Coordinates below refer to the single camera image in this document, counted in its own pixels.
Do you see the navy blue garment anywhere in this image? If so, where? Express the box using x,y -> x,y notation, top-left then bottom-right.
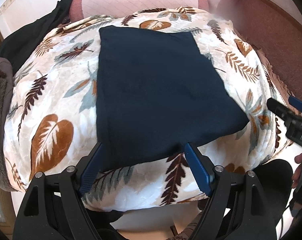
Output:
97,26 -> 249,171

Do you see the person's right hand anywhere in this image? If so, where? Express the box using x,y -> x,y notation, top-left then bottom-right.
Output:
292,153 -> 302,189

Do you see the leaf pattern fleece blanket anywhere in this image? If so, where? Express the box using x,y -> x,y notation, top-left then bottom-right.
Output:
4,7 -> 291,211

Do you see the pink red sofa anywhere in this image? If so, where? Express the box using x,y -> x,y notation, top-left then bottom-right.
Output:
208,0 -> 302,101

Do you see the brown fuzzy blanket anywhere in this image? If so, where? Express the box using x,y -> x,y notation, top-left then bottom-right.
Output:
0,57 -> 15,192

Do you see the black garment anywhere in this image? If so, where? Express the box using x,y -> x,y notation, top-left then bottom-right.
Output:
0,0 -> 73,74

